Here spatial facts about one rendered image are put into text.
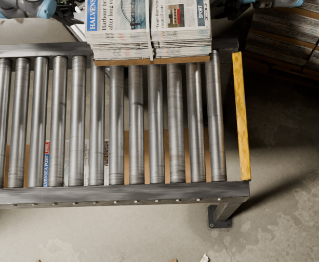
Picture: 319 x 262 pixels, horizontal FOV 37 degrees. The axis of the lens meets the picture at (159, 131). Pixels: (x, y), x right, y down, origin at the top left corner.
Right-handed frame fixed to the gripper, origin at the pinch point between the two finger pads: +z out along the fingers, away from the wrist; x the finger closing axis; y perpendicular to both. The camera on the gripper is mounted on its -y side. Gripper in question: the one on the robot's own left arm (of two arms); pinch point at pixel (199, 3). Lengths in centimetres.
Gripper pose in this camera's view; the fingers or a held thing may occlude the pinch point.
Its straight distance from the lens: 170.4
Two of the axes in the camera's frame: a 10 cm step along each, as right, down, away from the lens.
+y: -0.4, -3.0, -9.5
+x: 0.3, 9.5, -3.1
